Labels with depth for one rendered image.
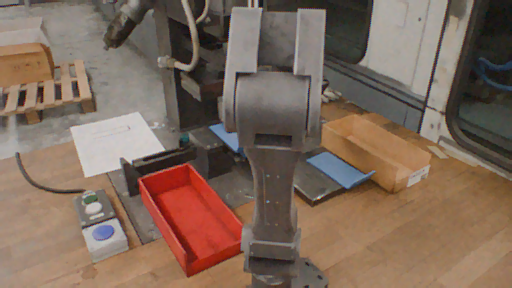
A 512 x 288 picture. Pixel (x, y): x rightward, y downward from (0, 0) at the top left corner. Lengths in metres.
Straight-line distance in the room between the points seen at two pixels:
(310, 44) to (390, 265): 0.49
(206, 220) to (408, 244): 0.40
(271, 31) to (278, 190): 0.18
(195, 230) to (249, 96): 0.46
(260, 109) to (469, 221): 0.64
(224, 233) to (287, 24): 0.47
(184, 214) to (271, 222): 0.34
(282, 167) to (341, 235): 0.39
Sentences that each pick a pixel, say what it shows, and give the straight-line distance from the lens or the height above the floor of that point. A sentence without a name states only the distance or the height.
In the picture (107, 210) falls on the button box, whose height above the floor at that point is 0.93.
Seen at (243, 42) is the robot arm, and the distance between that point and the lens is 0.36.
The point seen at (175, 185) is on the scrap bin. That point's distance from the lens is 0.87.
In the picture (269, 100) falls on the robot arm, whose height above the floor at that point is 1.29.
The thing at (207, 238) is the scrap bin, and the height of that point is 0.90.
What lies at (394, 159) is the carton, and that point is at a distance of 1.02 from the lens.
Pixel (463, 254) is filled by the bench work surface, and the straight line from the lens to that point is 0.81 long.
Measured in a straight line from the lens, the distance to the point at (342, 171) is 0.90.
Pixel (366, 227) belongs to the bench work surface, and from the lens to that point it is 0.80.
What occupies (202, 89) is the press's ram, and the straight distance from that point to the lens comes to 0.79.
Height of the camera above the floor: 1.43
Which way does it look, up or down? 31 degrees down
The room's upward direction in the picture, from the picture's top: straight up
